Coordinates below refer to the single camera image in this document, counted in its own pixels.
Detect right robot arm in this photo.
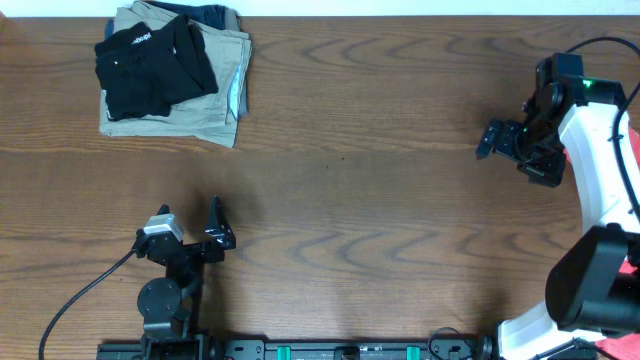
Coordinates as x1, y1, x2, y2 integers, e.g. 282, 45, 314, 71
476, 52, 639, 359

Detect red t-shirt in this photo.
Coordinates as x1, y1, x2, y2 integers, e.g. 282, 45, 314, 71
564, 125, 639, 359

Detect black polo shirt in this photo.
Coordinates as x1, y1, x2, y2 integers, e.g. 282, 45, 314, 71
94, 15, 218, 122

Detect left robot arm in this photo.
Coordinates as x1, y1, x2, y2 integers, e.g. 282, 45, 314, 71
132, 195, 236, 340

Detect folded khaki trousers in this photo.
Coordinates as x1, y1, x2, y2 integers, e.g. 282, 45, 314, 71
99, 1, 252, 148

